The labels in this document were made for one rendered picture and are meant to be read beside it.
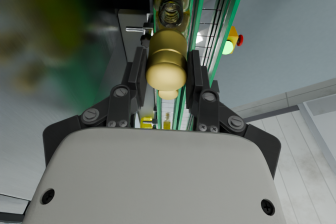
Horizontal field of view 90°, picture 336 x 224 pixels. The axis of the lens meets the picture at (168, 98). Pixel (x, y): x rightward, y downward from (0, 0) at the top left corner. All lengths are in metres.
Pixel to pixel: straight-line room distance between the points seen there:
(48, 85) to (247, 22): 0.83
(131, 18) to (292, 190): 2.58
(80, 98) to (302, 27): 0.97
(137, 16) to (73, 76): 0.32
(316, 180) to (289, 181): 0.26
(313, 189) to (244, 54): 2.04
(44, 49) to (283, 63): 1.10
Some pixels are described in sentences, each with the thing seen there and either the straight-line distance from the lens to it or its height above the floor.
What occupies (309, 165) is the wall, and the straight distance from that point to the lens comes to 2.79.
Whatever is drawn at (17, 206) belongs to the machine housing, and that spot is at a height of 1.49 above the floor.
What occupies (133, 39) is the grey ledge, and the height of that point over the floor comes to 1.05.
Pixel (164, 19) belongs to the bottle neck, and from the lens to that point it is 0.22.
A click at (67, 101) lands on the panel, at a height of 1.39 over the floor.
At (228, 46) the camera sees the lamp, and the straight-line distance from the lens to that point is 0.61.
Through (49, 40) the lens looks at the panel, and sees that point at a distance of 0.21.
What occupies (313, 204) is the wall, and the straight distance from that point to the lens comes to 2.71.
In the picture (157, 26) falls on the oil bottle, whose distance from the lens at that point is 0.29.
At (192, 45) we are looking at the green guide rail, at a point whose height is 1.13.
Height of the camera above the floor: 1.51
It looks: 38 degrees down
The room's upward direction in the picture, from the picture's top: 177 degrees counter-clockwise
